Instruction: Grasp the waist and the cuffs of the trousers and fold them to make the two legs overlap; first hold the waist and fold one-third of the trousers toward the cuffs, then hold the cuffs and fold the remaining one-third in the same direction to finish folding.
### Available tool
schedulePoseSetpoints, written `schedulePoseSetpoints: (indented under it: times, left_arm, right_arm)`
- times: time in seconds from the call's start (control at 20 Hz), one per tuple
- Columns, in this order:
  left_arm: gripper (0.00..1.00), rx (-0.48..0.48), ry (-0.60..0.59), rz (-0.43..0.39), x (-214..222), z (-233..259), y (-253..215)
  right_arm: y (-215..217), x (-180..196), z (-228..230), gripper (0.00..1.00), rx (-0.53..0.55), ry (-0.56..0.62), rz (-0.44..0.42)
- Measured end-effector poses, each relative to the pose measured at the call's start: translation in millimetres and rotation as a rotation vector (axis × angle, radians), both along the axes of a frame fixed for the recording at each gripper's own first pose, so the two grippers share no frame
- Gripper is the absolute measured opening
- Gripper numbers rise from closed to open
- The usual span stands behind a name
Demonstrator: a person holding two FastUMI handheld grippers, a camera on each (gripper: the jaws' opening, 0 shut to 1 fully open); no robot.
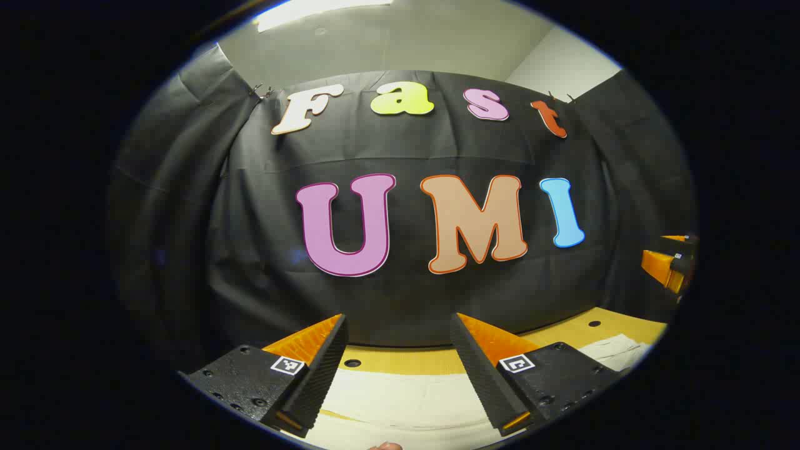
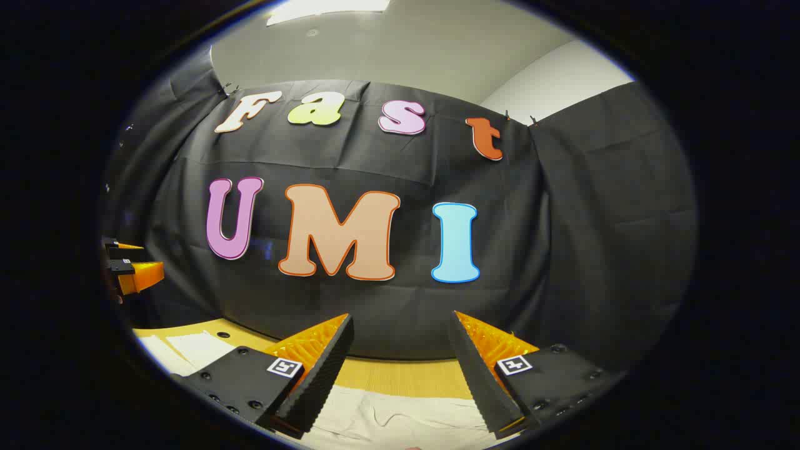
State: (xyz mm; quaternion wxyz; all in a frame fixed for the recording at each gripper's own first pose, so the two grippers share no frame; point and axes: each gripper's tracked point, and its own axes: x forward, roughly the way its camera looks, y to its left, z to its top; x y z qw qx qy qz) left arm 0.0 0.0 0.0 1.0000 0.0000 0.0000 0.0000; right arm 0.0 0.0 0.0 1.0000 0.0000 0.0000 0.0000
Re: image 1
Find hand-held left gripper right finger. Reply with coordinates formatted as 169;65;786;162
450;312;624;438

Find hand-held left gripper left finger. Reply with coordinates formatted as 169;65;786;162
178;312;349;439

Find white jeans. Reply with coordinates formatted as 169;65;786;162
311;333;652;450

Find black backdrop cloth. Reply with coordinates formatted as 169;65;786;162
109;42;699;376

